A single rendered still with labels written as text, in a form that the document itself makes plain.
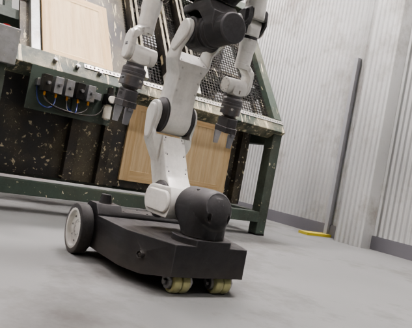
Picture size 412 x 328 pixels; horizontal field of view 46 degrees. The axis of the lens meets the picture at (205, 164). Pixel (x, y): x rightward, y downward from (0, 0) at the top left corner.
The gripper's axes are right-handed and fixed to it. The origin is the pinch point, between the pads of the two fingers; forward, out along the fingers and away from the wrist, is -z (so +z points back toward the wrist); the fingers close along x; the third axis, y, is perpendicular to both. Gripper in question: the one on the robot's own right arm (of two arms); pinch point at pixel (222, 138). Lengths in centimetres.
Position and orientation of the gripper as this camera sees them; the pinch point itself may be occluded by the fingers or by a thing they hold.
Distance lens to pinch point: 213.2
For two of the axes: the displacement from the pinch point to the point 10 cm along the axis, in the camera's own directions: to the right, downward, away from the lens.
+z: 2.4, -9.6, -1.7
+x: -5.0, -2.7, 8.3
